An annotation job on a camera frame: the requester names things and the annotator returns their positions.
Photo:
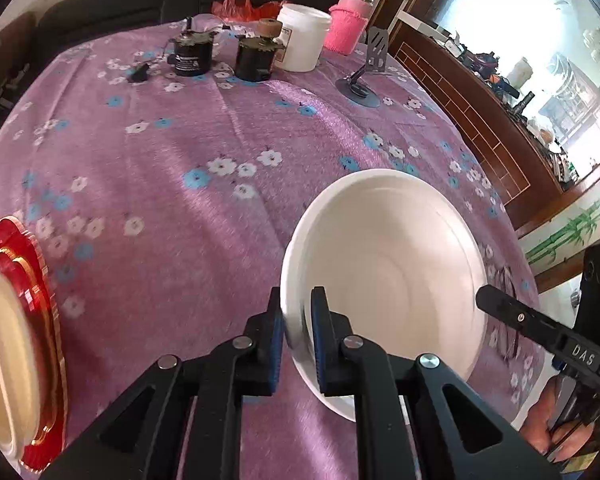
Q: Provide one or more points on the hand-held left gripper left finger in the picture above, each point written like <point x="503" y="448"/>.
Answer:
<point x="276" y="340"/>

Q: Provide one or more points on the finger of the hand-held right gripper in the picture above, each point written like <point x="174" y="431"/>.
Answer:
<point x="520" y="317"/>

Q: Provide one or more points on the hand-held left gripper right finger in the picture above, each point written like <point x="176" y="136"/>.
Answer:
<point x="319" y="340"/>

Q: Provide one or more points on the red glass plate gold rim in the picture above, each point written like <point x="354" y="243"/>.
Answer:
<point x="47" y="360"/>
<point x="60" y="400"/>

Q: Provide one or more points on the red glass plate with label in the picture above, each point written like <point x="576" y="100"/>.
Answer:
<point x="34" y="310"/>

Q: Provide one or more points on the person's right hand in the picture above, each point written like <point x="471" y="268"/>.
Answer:
<point x="537" y="420"/>

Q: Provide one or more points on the black flashlight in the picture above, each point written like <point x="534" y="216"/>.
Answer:
<point x="525" y="101"/>

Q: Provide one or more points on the purple floral tablecloth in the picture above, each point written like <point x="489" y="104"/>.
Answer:
<point x="180" y="160"/>

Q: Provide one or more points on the white cup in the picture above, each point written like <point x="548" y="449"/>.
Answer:
<point x="519" y="72"/>

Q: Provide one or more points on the wooden display cabinet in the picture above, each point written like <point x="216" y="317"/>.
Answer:
<point x="455" y="85"/>

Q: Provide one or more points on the metal phone stand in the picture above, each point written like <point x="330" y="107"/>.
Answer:
<point x="357" y="91"/>

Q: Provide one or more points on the black jar with lid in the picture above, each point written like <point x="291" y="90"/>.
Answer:
<point x="190" y="60"/>

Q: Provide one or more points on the black power adapter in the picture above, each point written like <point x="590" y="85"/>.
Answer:
<point x="139" y="74"/>

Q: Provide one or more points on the white plastic tub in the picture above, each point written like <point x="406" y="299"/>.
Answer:
<point x="302" y="40"/>

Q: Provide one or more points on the bottle with pink knitted sleeve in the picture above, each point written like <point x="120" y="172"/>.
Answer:
<point x="347" y="25"/>

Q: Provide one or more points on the red plastic bag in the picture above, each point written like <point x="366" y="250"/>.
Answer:
<point x="267" y="11"/>
<point x="237" y="10"/>

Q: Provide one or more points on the small grey gadget pile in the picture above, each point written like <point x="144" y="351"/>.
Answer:
<point x="10" y="87"/>

